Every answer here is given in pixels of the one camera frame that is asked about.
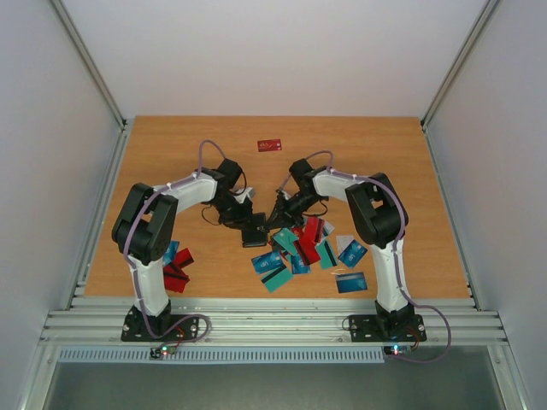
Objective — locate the red stripe card centre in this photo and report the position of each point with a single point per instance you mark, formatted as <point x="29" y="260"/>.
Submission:
<point x="307" y="251"/>

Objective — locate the teal VIP card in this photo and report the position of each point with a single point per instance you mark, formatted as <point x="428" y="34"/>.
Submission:
<point x="286" y="239"/>

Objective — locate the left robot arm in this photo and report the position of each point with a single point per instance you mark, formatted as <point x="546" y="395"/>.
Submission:
<point x="144" y="227"/>

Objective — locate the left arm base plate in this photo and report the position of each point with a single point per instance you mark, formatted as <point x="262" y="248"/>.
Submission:
<point x="170" y="327"/>

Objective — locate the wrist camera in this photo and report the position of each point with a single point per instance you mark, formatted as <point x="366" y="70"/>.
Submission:
<point x="282" y="193"/>
<point x="246" y="194"/>

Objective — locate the blue stripe card right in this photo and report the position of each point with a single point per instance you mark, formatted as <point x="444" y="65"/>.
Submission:
<point x="351" y="282"/>

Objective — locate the blue card right pile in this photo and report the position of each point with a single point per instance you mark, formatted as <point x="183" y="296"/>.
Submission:
<point x="351" y="253"/>

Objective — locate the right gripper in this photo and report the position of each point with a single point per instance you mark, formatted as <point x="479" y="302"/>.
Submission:
<point x="285" y="209"/>

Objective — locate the small red card left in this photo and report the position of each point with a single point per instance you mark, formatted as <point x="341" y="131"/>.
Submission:
<point x="183" y="259"/>

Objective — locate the teal stripe card upper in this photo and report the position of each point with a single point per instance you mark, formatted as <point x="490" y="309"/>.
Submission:
<point x="325" y="252"/>

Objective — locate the aluminium rail frame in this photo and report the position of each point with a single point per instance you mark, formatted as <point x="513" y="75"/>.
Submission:
<point x="268" y="322"/>

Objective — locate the lone red card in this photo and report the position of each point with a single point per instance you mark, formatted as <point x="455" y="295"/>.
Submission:
<point x="269" y="145"/>

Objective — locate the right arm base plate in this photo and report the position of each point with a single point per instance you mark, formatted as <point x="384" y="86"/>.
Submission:
<point x="367" y="328"/>

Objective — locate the black leather card holder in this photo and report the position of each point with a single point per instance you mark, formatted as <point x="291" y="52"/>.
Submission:
<point x="254" y="235"/>

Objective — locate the blue VIP card left pile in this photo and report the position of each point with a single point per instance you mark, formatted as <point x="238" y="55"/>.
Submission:
<point x="268" y="262"/>

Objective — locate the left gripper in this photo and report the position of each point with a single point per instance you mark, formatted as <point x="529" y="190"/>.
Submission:
<point x="240" y="221"/>

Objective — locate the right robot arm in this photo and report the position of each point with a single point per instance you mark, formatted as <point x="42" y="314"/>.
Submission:
<point x="378" y="215"/>

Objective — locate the grey cable duct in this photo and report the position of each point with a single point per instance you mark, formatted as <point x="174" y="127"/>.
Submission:
<point x="223" y="355"/>

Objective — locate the large red card left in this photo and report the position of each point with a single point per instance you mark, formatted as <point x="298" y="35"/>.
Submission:
<point x="174" y="278"/>

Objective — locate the blue card left group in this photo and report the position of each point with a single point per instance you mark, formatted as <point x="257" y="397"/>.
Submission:
<point x="171" y="252"/>

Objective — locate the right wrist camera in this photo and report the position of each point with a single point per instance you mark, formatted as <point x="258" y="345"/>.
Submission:
<point x="282" y="193"/>

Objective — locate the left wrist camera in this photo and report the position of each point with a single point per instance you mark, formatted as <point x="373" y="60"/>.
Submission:
<point x="246" y="194"/>

